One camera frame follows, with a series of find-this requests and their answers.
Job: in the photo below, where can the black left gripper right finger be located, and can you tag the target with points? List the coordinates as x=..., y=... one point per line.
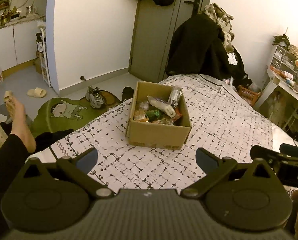
x=216, y=171

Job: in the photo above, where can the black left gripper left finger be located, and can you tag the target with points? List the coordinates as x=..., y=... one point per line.
x=78, y=168

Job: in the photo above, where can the white patterned bed sheet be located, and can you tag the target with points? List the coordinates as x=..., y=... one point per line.
x=143, y=155

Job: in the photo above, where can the green cartoon floor mat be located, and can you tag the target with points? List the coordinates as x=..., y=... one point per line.
x=60, y=114

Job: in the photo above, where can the bare foot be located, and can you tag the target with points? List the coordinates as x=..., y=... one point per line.
x=19, y=123

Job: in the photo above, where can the grey sneaker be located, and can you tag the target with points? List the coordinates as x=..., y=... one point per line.
x=95, y=98

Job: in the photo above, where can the snack bags in box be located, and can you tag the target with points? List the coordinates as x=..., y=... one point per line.
x=158, y=111

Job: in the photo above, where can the brown cardboard box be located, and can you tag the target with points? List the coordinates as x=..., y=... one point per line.
x=146, y=134

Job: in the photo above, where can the orange plastic basket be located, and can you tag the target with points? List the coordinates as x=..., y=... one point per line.
x=248, y=95

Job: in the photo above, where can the white desk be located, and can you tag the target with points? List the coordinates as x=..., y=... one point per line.
x=275, y=81

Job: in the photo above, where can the yellow slipper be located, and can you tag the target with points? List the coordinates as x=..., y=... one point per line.
x=37, y=93
x=7, y=96

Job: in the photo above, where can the desk drawer organizer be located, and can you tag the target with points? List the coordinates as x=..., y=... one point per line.
x=282, y=60

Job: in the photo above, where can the black coat on chair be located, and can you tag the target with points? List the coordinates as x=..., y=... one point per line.
x=197, y=48

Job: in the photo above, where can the dark spray bottle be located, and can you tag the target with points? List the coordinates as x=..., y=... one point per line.
x=39, y=42

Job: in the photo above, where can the white kitchen cabinet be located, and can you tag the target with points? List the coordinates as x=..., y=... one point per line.
x=18, y=42

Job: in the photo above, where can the patterned beige garment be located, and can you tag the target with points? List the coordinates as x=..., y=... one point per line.
x=222, y=19

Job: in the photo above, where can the grey door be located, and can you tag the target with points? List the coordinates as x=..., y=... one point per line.
x=153, y=30

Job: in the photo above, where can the black door handle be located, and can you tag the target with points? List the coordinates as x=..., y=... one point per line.
x=195, y=4

